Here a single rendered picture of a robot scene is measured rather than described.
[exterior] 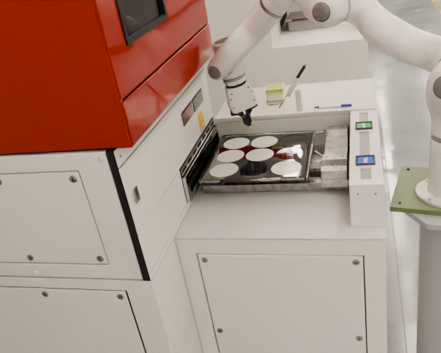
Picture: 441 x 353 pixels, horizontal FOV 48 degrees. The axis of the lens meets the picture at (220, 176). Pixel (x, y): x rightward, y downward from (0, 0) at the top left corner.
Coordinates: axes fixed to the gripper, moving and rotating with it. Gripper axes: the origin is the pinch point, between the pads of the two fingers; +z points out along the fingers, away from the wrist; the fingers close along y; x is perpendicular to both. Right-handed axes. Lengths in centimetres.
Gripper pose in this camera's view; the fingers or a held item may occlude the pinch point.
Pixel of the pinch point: (247, 120)
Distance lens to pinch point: 189.8
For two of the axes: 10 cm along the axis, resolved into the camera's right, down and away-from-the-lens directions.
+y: 9.1, -3.9, 1.3
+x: -2.9, -4.0, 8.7
